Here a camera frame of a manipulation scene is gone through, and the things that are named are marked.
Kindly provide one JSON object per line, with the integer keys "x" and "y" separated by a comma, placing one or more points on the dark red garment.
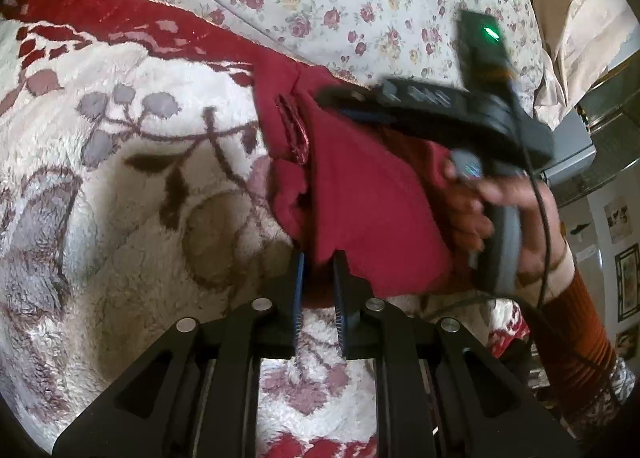
{"x": 380, "y": 198}

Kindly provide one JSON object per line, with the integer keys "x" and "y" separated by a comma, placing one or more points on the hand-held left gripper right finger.
{"x": 340, "y": 288}

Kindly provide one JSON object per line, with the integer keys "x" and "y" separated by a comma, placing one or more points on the person's right hand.
{"x": 542, "y": 228}

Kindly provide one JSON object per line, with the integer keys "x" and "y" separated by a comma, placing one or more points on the grey cabinet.
{"x": 600, "y": 148}

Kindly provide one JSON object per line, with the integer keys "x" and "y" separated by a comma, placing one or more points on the dark framed wall picture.
{"x": 627, "y": 283}

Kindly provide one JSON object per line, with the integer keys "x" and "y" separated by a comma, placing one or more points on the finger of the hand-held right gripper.
{"x": 350, "y": 98}

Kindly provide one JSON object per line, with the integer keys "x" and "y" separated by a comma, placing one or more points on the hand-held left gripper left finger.
{"x": 298, "y": 288}

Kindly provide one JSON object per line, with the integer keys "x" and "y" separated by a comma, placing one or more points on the beige cloth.
{"x": 575, "y": 23}

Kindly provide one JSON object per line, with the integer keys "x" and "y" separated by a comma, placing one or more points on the red and white plush blanket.
{"x": 125, "y": 188}

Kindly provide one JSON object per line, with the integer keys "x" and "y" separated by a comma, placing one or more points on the small wall picture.
{"x": 617, "y": 218}

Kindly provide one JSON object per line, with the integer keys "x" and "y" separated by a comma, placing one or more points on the person's right forearm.
{"x": 575, "y": 338}

